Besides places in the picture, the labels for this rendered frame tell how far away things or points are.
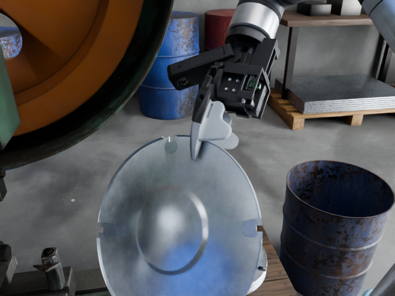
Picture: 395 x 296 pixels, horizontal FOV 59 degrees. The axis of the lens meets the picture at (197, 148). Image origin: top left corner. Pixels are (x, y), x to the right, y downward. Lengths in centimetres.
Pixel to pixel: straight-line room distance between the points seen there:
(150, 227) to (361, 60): 417
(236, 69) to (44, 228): 176
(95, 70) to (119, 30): 9
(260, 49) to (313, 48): 368
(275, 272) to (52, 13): 103
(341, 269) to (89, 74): 123
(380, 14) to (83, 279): 79
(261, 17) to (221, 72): 10
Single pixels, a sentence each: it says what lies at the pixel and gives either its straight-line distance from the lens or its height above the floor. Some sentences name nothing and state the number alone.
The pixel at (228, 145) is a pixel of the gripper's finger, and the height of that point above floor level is 105.
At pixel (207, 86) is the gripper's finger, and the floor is 113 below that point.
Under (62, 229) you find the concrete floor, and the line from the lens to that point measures 211.
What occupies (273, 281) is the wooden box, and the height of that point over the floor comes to 35.
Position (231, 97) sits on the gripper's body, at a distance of 52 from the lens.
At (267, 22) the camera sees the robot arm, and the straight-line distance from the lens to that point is 58.
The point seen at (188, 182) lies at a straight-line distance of 53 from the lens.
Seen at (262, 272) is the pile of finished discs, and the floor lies 39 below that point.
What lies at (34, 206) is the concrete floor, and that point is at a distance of 234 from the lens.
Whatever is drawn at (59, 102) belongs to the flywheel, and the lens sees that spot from 76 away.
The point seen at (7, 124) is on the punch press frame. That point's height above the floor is 108.
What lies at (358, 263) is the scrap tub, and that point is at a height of 24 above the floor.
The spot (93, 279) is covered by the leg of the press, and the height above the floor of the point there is 64.
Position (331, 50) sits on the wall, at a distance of 434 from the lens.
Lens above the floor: 129
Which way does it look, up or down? 28 degrees down
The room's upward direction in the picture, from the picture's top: straight up
